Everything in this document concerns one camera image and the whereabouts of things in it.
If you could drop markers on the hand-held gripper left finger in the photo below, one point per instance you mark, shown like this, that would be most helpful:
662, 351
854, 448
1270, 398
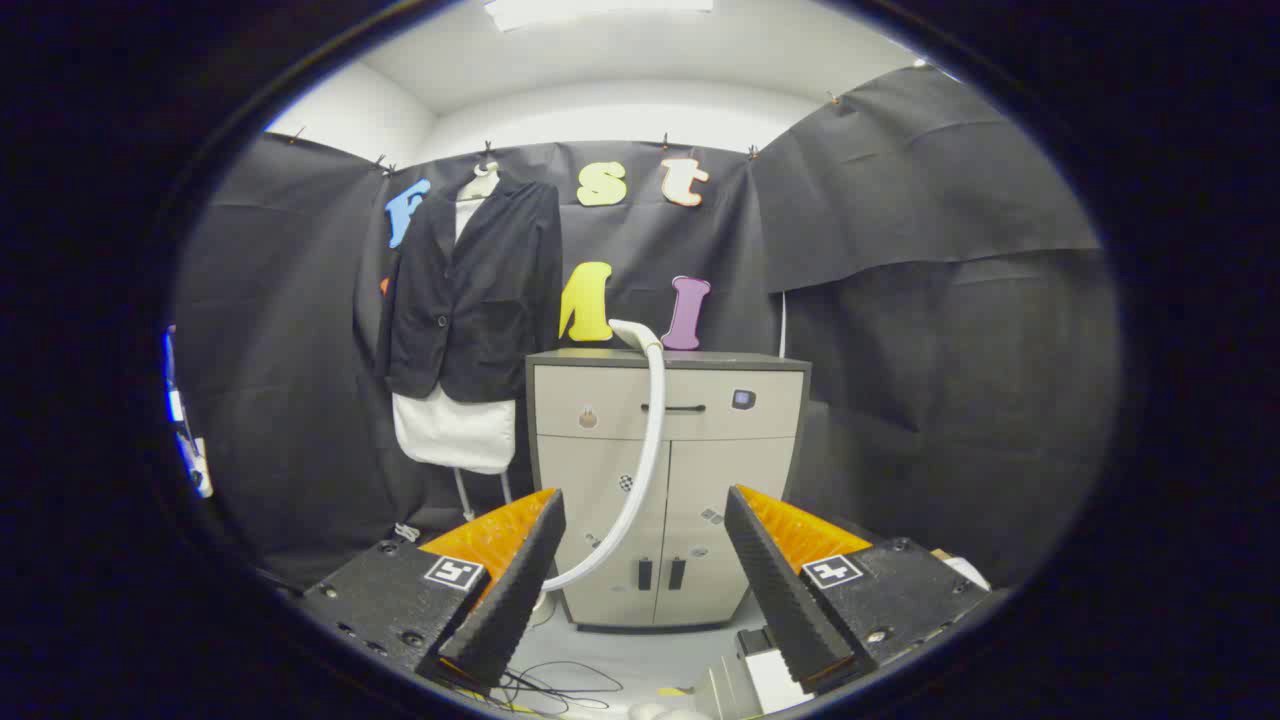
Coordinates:
505, 600

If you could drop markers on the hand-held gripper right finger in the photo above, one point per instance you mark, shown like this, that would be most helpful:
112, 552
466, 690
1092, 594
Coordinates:
785, 600

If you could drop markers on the white shirt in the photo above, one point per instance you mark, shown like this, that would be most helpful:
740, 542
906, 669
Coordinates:
450, 430

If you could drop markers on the black jacket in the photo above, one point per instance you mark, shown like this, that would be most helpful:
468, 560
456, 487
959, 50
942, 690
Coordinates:
490, 300

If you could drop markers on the white garment stand legs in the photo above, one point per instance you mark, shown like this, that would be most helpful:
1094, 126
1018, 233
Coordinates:
462, 495

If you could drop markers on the cream clothes hanger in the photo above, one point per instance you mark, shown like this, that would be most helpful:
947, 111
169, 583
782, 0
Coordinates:
482, 183

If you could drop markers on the white box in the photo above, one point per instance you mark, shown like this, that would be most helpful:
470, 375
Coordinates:
775, 680

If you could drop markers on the beige cabinet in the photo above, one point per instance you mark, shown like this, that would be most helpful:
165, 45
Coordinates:
720, 470

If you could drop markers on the cardboard piece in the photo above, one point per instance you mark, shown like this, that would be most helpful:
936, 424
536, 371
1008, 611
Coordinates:
960, 568

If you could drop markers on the blue and white object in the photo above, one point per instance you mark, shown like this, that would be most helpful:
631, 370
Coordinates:
185, 430

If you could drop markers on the black backdrop cloth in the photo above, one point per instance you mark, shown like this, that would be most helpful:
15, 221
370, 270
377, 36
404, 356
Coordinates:
900, 200

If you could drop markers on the ceiling light panel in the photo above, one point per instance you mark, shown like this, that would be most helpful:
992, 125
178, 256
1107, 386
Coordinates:
600, 10

